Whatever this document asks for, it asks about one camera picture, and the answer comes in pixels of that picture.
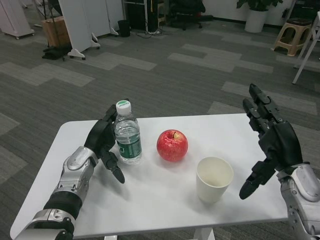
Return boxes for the black bag on floor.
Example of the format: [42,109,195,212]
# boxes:
[41,46,74,61]

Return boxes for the slim black computer tower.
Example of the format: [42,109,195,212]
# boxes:
[147,0,159,32]

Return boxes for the white office desk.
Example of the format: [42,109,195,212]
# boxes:
[121,0,151,33]

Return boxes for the white plant pot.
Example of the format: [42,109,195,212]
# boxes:
[244,9,269,34]

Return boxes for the black trash bin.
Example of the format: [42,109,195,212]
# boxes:
[117,19,132,38]

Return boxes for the beige plastic stool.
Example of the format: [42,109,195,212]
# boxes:
[271,18,314,57]

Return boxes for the white side table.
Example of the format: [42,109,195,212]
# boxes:
[291,11,320,85]

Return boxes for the white paper cup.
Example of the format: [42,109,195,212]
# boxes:
[196,156,235,204]

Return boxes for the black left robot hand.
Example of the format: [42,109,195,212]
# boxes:
[83,98,130,185]

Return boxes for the black camera tripod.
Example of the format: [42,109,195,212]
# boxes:
[41,0,66,62]

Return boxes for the white partition panel on feet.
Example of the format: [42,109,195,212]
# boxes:
[57,0,101,61]
[82,0,120,37]

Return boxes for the brown cardboard box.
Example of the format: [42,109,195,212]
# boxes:
[41,16,71,48]

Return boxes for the clear plastic water bottle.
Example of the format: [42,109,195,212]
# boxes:
[113,99,143,165]

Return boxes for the white cabinet on casters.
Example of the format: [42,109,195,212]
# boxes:
[0,0,35,40]

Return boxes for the black office chair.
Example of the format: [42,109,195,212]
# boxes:
[165,0,215,32]

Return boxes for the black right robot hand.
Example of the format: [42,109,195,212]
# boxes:
[238,83,304,200]

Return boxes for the large black computer tower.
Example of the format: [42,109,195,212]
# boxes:
[124,0,147,30]

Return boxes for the red apple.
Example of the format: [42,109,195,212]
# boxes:
[156,129,189,163]

